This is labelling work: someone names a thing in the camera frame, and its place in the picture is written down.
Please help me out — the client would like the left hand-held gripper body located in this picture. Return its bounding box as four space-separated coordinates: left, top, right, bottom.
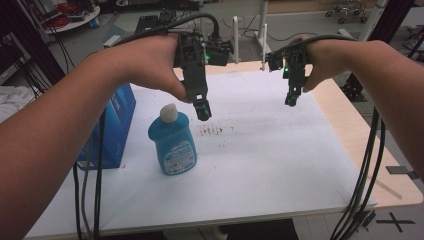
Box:
173 32 234 105

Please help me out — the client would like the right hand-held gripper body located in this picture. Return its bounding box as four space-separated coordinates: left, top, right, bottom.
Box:
265 42 313 98

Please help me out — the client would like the person's right hand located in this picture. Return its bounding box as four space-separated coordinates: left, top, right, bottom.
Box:
291 34 348 93

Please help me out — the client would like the person's left hand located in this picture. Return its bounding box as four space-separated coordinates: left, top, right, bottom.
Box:
108 33 190 103

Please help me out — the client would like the blue bottle with white cap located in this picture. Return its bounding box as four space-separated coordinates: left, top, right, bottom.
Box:
147 102 198 177

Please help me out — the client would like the white metal stand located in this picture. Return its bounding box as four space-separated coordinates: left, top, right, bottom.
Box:
253 0 272 72

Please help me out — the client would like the black stand base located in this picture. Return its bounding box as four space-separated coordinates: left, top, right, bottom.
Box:
339 72 368 103

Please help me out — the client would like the black flat device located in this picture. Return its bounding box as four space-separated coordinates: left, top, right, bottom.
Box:
134 14 160 35

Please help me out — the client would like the white table mat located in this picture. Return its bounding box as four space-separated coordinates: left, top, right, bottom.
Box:
23 70 378 240

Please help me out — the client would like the wheeled metal cart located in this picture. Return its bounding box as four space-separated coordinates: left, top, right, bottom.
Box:
324 0 369 25

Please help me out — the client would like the blue cardboard box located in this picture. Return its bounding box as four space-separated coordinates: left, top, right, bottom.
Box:
75 82 137 171

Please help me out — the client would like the white pole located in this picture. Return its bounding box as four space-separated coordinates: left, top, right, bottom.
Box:
357 0 390 42

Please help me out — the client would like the round white table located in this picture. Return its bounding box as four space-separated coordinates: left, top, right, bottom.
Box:
42 4 101 35

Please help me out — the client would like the black equipment rack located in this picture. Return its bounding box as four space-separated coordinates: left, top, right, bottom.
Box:
0 0 67 88

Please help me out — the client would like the white cloth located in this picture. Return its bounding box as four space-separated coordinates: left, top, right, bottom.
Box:
0 85 40 124

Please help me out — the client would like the thick black gripper cable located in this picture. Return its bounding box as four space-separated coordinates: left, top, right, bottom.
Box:
113 12 222 48
265 33 359 58

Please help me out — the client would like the white metal bracket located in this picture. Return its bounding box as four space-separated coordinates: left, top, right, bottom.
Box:
231 15 242 65

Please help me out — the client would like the black hanging cable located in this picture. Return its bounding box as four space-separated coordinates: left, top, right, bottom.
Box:
337 118 388 240
93 111 106 240
329 107 381 240
72 162 84 240

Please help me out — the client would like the grey hanging cable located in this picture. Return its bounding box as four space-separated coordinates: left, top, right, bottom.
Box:
80 133 94 240

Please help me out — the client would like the red coiled cable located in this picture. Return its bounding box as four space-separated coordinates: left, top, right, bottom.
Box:
42 2 79 30

